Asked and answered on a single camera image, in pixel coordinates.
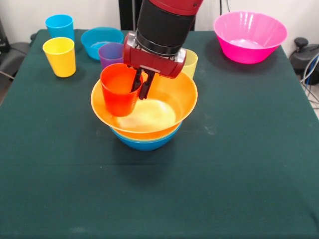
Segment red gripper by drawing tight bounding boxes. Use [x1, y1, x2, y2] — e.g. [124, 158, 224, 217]
[122, 31, 187, 101]

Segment red cup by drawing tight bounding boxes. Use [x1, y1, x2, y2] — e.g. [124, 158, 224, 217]
[100, 63, 144, 118]

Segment orange bowl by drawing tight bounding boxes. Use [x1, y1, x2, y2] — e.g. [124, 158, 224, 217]
[90, 64, 199, 140]

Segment large blue bowl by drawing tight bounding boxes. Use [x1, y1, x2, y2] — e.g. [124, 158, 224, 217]
[111, 121, 182, 152]

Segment pink bowl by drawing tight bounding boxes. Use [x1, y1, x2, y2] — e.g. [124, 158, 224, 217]
[213, 11, 288, 65]

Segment purple cup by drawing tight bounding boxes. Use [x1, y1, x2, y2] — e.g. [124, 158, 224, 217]
[97, 42, 125, 71]

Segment pale translucent yellow cup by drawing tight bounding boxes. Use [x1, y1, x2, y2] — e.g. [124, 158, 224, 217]
[181, 49, 199, 80]

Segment small blue bowl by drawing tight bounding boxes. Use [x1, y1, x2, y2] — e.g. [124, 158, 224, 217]
[80, 26, 125, 61]

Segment blue cup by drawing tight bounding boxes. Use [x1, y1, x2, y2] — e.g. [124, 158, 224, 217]
[45, 14, 75, 42]

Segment dark green tablecloth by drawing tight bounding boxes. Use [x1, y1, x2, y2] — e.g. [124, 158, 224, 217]
[0, 28, 319, 239]

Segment black wall cables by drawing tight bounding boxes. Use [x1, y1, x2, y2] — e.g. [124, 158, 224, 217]
[218, 0, 231, 13]

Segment tangle of floor cables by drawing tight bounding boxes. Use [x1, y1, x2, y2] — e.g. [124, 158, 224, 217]
[300, 53, 319, 110]

